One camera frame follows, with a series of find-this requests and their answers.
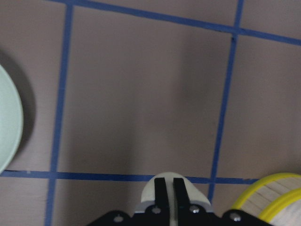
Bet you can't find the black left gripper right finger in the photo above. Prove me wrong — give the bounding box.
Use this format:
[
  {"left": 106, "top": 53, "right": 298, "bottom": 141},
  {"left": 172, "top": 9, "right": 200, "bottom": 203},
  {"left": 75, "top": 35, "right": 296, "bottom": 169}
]
[{"left": 173, "top": 178, "right": 190, "bottom": 212}]

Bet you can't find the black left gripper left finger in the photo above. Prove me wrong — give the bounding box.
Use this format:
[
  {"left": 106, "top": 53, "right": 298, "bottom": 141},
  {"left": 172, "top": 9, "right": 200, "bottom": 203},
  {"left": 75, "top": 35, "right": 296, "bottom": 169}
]
[{"left": 154, "top": 178, "right": 169, "bottom": 212}]

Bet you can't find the far yellow bamboo steamer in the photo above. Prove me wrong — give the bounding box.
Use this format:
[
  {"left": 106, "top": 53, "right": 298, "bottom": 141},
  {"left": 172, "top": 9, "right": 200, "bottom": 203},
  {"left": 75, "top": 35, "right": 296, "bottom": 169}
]
[{"left": 232, "top": 173, "right": 301, "bottom": 226}]

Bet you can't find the light green plate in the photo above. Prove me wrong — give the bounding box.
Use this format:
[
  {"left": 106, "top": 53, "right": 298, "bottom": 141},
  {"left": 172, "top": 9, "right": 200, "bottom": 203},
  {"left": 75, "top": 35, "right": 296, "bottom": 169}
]
[{"left": 0, "top": 66, "right": 24, "bottom": 172}]

